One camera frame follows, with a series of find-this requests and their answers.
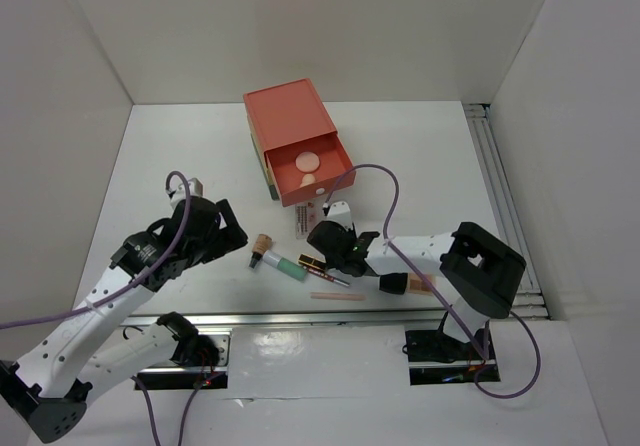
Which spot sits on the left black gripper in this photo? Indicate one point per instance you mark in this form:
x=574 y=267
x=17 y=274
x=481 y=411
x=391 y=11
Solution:
x=230 y=237

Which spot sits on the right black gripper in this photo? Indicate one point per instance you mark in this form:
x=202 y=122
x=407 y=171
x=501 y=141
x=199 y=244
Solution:
x=352 y=231

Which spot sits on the black gold lipstick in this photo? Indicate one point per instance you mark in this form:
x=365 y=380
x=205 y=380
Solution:
x=312 y=263

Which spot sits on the dark red lip pencil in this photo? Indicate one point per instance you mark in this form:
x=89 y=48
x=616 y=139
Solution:
x=329 y=278

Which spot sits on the pink concealer stick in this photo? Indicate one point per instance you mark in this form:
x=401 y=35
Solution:
x=337 y=296

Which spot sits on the peach teardrop makeup sponge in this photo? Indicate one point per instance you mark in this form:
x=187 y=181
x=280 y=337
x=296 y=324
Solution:
x=307 y=179

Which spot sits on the round peach powder puff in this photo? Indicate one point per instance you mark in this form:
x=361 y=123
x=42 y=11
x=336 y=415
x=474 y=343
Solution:
x=307 y=162

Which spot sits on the coral red top drawer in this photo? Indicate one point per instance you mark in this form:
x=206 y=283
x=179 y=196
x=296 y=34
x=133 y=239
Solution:
x=289 y=119

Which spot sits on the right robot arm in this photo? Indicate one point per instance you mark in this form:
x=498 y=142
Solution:
x=472 y=273

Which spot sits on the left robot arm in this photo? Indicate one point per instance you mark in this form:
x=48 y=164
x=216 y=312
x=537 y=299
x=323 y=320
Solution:
x=52 y=386

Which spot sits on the tan foundation bottle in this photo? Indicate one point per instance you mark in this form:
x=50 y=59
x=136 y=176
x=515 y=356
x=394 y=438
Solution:
x=262 y=244

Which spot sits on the mint green tube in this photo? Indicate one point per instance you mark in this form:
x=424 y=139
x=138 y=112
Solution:
x=285 y=266

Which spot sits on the square black compact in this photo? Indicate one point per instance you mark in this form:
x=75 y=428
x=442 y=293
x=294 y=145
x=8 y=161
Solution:
x=395 y=283

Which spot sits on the brown eyeshadow palette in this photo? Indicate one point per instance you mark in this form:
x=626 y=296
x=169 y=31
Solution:
x=415 y=285

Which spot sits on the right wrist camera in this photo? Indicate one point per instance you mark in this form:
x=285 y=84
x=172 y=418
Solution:
x=338 y=212

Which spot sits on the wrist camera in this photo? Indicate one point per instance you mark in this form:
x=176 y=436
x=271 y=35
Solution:
x=338 y=212
x=178 y=194

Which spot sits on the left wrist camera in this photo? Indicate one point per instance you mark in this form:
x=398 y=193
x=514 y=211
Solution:
x=178 y=194

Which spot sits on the aluminium mounting rail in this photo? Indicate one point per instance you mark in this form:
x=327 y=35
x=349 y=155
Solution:
x=254 y=343

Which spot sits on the aluminium side rail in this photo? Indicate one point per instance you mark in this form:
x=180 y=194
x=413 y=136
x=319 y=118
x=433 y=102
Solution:
x=529 y=303

